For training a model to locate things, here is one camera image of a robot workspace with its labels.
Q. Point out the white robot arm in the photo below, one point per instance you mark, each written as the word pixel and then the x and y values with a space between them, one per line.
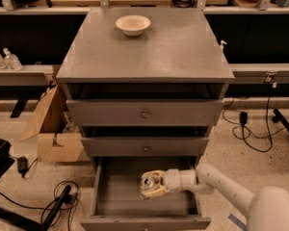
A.
pixel 265 210

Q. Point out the grey open bottom drawer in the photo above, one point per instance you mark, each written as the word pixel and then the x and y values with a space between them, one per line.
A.
pixel 117 203

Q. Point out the black power adapter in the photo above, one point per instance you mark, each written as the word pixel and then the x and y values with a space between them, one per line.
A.
pixel 243 118
pixel 22 165

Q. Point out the white pump bottle behind cabinet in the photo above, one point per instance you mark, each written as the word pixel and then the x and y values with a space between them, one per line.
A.
pixel 223 45

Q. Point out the silver 7up can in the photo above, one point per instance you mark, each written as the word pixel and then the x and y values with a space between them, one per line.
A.
pixel 148 184

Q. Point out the black stand leg right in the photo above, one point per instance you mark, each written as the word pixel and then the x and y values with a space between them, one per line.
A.
pixel 278 117

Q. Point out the grey wooden drawer cabinet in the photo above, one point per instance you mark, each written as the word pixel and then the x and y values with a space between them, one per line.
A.
pixel 176 58

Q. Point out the grey middle drawer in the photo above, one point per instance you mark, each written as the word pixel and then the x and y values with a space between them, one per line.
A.
pixel 144 146

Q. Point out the clear sanitizer bottle right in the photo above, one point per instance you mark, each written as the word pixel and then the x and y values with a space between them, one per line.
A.
pixel 12 60

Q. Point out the black power adapter left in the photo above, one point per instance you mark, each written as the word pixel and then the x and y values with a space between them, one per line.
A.
pixel 22 165

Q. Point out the white ceramic bowl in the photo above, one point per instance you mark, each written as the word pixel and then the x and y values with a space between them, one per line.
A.
pixel 133 25

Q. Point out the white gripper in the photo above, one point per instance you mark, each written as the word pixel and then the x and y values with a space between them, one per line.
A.
pixel 172 180

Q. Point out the black power adapter right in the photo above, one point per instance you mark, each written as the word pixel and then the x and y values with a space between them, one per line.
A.
pixel 243 118

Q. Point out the grey top drawer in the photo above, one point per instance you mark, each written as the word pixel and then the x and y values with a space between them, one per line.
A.
pixel 88 112

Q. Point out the brown cardboard box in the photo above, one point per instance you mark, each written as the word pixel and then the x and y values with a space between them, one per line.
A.
pixel 58 141

